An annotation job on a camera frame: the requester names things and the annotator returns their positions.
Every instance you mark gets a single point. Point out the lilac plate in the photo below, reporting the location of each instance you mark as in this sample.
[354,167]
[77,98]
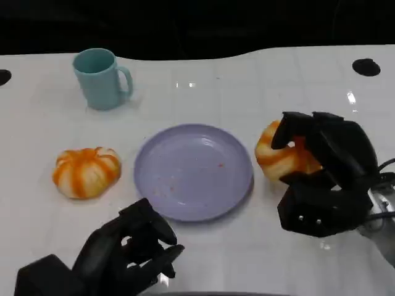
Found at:
[191,172]

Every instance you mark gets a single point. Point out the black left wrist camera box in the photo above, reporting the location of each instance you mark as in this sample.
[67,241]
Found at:
[43,279]

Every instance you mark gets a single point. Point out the orange and white bread roll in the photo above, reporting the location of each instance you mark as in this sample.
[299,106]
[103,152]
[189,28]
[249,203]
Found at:
[273,161]
[86,172]

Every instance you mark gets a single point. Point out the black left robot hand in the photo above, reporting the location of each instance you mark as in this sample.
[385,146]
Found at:
[102,259]

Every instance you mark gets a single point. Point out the pale green mug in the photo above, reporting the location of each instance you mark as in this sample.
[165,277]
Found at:
[98,84]

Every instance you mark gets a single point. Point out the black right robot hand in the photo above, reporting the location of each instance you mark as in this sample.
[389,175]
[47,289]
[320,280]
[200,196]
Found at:
[342,160]

